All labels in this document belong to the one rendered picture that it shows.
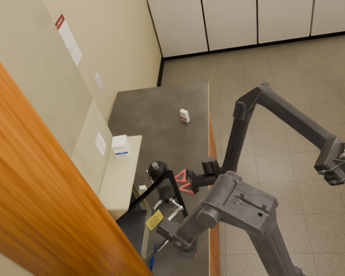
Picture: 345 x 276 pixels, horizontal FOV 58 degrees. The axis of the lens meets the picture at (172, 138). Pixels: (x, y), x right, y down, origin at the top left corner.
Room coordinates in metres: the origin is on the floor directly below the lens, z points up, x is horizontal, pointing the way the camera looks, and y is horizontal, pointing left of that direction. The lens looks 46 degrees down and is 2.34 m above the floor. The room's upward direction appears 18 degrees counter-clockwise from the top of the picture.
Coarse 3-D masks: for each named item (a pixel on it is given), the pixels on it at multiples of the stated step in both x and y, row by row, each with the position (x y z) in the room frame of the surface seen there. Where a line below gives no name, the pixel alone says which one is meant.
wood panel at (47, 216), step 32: (0, 64) 0.52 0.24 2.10; (0, 96) 0.51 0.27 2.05; (0, 128) 0.52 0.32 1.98; (32, 128) 0.50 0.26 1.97; (0, 160) 0.54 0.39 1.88; (32, 160) 0.52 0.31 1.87; (64, 160) 0.51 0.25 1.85; (0, 192) 0.57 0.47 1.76; (32, 192) 0.54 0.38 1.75; (64, 192) 0.52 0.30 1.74; (0, 224) 0.60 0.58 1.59; (32, 224) 0.57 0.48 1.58; (64, 224) 0.54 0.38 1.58; (96, 224) 0.51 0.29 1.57; (32, 256) 0.61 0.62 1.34; (64, 256) 0.58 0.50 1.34; (96, 256) 0.54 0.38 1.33; (128, 256) 0.51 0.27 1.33
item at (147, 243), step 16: (160, 192) 0.72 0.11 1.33; (176, 192) 0.76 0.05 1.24; (144, 208) 0.68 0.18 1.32; (160, 208) 0.71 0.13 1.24; (176, 208) 0.74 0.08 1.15; (128, 224) 0.63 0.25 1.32; (144, 224) 0.66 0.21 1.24; (144, 240) 0.64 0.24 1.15; (160, 240) 0.67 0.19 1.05; (144, 256) 0.62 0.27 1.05
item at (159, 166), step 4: (152, 164) 0.97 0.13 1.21; (156, 164) 0.97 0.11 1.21; (160, 164) 0.98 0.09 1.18; (164, 164) 0.99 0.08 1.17; (148, 168) 0.99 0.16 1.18; (152, 168) 0.98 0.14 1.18; (156, 168) 0.96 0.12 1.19; (160, 168) 0.96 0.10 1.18; (164, 168) 0.96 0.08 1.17; (148, 172) 0.96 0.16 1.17; (152, 172) 0.95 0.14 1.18; (156, 172) 0.94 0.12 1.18; (160, 172) 0.94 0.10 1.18; (152, 176) 0.94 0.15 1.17; (156, 176) 0.93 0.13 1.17
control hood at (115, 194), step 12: (132, 144) 0.84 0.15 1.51; (132, 156) 0.78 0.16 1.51; (108, 168) 0.76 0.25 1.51; (120, 168) 0.74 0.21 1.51; (132, 168) 0.73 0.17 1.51; (108, 180) 0.71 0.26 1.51; (120, 180) 0.69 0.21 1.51; (132, 180) 0.67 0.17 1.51; (108, 192) 0.66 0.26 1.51; (120, 192) 0.64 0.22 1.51; (108, 204) 0.61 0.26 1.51; (120, 204) 0.59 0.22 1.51
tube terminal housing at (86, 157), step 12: (96, 108) 0.90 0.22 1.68; (96, 120) 0.86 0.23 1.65; (84, 132) 0.77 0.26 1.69; (96, 132) 0.83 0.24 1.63; (108, 132) 0.89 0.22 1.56; (84, 144) 0.74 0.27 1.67; (108, 144) 0.86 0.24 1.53; (72, 156) 0.67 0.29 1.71; (84, 156) 0.71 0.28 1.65; (96, 156) 0.76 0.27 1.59; (108, 156) 0.82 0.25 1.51; (84, 168) 0.68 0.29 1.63; (96, 168) 0.72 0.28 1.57; (96, 180) 0.69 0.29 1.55; (96, 192) 0.66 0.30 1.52
